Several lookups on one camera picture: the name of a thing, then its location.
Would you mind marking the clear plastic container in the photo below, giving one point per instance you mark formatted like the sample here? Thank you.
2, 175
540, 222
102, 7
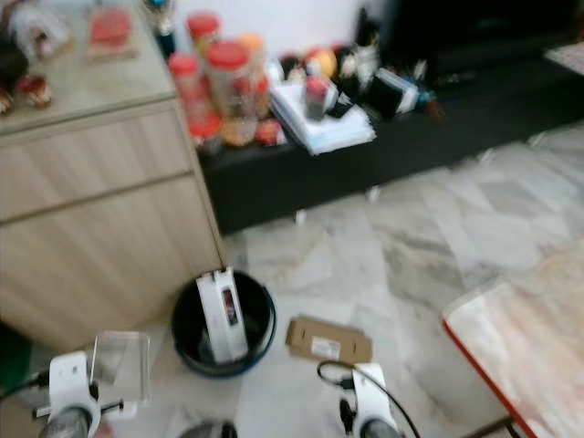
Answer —
120, 363

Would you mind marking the black round rubbish bin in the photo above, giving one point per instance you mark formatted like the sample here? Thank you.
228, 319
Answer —
260, 315

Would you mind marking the tiny red jar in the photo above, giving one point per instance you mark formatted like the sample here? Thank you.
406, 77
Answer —
269, 133

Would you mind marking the long black TV bench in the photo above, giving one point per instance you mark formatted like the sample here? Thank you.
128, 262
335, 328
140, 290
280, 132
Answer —
447, 128

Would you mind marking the orange lid jar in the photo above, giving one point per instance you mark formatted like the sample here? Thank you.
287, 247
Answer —
252, 47

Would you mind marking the pink white book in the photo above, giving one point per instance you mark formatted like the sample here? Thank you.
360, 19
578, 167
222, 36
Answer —
564, 57

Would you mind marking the green bag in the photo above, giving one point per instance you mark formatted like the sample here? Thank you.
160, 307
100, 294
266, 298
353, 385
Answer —
14, 356

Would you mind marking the slim red lid jar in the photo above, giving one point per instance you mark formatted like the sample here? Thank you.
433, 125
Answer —
187, 91

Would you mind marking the blue trophy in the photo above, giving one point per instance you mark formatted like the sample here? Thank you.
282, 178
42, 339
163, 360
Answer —
161, 26

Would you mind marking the black white box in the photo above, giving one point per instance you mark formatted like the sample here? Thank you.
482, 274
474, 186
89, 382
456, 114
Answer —
392, 91

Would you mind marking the white printed carton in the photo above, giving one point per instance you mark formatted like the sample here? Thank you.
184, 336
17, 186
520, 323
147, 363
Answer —
222, 315

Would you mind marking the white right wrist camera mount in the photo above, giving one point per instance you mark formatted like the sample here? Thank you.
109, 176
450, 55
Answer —
372, 392

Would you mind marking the clear tub red lid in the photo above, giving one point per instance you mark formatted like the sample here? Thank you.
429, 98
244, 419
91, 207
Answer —
109, 35

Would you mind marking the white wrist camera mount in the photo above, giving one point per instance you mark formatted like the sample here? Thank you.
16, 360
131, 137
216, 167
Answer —
68, 383
372, 392

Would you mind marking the flat brown labelled box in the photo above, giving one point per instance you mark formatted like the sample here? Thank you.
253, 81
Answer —
328, 340

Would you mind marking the light wooden cabinet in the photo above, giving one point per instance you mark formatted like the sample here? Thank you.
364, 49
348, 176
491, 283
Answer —
100, 219

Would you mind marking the black round pot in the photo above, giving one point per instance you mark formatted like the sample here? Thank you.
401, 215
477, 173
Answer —
12, 68

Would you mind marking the black television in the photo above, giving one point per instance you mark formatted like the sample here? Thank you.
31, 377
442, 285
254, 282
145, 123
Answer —
484, 27

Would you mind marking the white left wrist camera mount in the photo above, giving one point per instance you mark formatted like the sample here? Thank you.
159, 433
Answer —
68, 383

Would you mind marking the large red lid jar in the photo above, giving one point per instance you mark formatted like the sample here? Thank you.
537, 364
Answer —
233, 91

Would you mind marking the clear snack packet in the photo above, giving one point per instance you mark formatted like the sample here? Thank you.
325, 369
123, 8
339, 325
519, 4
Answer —
41, 29

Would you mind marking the dark jar red lid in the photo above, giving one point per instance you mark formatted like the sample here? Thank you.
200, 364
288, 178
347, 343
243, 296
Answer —
317, 98

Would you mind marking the white paper stack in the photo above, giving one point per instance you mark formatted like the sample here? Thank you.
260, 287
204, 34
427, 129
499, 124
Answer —
328, 132

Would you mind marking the tall red lid jar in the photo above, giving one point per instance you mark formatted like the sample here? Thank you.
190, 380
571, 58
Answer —
203, 30

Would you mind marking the yellow orange round ornament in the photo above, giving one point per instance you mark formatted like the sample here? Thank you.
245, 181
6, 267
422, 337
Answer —
321, 62

